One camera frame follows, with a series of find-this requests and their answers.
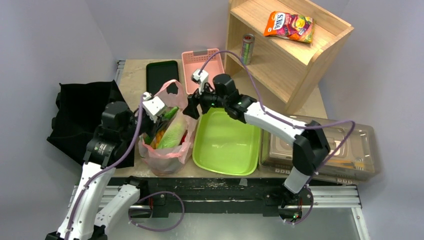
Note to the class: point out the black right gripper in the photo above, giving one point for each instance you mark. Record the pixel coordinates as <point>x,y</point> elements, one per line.
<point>199,102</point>

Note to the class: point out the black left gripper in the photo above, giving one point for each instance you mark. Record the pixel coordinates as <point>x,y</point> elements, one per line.
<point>154,126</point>

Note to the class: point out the green cucumber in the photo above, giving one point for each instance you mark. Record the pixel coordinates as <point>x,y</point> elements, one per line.
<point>170,113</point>

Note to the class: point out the napa cabbage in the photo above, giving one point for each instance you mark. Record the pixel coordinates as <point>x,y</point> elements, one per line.
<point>173,134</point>

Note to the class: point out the pink plastic grocery bag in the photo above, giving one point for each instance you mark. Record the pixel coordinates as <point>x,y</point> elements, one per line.
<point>169,160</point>

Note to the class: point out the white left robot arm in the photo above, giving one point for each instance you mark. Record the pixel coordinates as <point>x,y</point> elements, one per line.
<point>83,220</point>

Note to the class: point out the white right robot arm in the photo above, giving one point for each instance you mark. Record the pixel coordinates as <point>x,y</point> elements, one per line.
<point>307,139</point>

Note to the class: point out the red tomato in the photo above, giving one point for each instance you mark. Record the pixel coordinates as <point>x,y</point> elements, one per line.
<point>183,139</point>

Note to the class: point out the pink perforated plastic basket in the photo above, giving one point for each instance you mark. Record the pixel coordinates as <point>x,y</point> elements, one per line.
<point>193,60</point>

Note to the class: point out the black rectangular tray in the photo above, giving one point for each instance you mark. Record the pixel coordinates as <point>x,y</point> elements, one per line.
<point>158,73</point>

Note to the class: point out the green plastic tray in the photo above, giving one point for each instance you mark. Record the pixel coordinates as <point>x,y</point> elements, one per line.
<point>226,146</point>

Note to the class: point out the black cloth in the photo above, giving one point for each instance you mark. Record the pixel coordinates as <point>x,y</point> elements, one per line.
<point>94,124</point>

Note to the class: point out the silver drink can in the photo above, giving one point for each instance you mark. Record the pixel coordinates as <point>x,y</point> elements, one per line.
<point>246,52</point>

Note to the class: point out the wooden shelf unit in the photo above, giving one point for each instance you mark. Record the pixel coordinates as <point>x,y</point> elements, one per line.
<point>290,69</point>

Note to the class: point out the orange snack packet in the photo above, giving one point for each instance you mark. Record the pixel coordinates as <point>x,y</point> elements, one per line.
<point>290,26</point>

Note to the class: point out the clear plastic toolbox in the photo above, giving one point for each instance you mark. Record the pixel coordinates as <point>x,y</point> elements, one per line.
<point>354,162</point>

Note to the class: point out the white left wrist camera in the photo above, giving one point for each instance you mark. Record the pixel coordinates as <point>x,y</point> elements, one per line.
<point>153,106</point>

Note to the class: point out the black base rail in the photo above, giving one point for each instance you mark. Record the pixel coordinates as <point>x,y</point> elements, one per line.
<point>231,195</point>

